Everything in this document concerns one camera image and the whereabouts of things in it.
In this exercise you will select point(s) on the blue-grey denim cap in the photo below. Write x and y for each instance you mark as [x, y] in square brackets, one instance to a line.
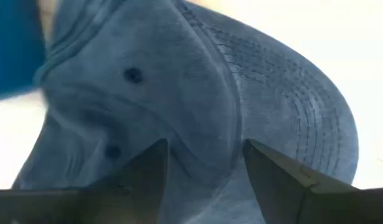
[178, 77]

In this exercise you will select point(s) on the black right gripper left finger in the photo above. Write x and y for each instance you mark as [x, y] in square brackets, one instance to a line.
[116, 202]

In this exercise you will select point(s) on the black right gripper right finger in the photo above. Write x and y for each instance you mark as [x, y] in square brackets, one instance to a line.
[303, 199]

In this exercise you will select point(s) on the blue sofa block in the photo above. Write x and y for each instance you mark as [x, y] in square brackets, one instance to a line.
[15, 46]

